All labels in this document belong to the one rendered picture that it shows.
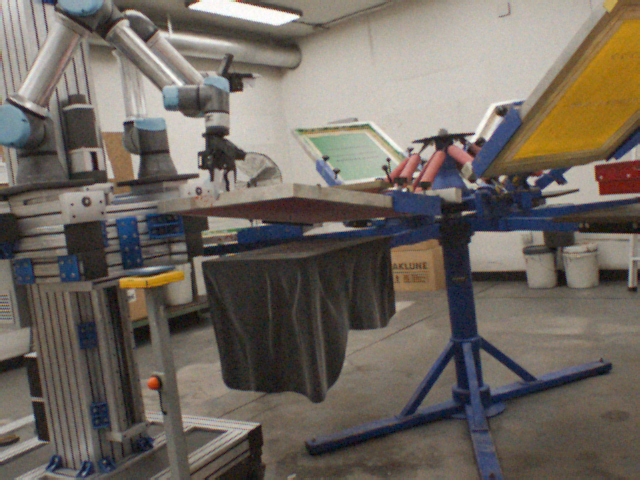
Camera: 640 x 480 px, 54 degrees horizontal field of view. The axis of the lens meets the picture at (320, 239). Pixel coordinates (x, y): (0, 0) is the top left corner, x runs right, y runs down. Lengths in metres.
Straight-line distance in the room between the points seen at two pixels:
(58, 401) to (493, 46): 5.20
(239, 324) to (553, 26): 4.92
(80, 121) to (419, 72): 4.96
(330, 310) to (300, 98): 6.07
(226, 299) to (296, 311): 0.30
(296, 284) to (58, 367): 1.06
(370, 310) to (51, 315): 1.16
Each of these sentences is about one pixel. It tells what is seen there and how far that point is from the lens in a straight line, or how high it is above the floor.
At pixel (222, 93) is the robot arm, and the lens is 1.89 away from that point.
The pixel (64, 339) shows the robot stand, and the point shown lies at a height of 0.72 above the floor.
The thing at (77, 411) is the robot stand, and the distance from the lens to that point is 2.48.
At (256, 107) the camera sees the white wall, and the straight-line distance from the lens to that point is 7.59.
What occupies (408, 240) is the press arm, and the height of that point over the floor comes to 0.88.
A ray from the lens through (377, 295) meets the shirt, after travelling 2.07.
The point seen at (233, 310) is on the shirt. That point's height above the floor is 0.79.
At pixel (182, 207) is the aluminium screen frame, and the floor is 1.13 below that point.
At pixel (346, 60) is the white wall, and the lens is 7.40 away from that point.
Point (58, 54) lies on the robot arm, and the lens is 2.00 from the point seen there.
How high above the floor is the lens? 1.13
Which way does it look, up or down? 4 degrees down
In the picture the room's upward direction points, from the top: 7 degrees counter-clockwise
